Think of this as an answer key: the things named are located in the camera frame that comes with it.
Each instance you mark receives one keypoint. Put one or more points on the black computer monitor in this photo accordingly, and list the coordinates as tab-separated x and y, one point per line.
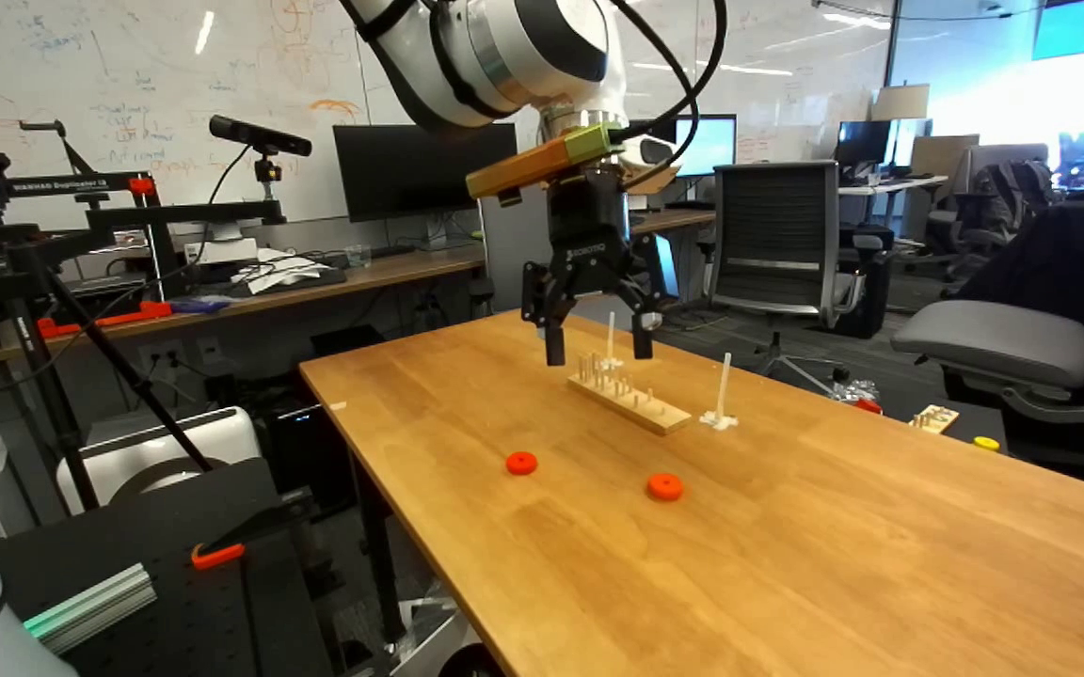
424	172

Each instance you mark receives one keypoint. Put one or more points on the long wooden desk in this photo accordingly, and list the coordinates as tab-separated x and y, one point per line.
319	288

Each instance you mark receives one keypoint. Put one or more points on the small red object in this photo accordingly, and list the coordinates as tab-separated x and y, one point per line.
867	406

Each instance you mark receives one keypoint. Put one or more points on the red items on desk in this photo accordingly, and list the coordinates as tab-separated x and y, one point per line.
102	323

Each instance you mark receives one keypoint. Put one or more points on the wooden stand with clear pegs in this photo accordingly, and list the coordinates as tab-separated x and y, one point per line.
631	406

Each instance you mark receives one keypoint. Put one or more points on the aluminium extrusion bar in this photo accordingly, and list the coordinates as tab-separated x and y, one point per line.
93	607

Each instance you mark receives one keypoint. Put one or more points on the black stereo camera bar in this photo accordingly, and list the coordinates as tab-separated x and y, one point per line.
260	132

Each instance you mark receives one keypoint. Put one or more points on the pale tape piece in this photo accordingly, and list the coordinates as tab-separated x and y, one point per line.
333	409

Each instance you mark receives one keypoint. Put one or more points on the black tripod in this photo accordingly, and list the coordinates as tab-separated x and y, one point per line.
18	264

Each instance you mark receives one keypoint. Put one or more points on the grey cushioned office chair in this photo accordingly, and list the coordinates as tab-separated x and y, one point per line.
1007	344

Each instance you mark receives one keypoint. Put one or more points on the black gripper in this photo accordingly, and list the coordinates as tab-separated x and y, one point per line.
589	220

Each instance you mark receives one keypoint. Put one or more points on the white crumpled papers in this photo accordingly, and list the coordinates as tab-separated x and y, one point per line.
278	273

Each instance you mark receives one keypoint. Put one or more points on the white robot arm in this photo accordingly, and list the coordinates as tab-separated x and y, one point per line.
490	50

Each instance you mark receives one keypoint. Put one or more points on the clear single peg stand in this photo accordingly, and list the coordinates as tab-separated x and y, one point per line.
722	418

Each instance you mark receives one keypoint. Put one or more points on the blue lit computer monitor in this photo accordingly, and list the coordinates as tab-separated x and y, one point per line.
709	145

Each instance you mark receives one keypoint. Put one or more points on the small yellow object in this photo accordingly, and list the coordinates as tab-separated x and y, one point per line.
983	443

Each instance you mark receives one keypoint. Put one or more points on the white robot base unit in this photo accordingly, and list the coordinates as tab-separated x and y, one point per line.
151	457

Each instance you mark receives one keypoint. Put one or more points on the black side table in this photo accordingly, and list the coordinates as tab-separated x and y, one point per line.
167	589

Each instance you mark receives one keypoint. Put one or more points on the snack bag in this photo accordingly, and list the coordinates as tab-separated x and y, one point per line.
930	418

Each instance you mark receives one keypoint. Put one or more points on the mesh back office chair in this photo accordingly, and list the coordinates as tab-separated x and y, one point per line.
772	239

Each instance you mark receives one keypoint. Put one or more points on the beige lamp shade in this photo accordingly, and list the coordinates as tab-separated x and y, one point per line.
901	105

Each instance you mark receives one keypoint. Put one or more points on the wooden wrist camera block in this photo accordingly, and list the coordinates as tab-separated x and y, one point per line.
530	169

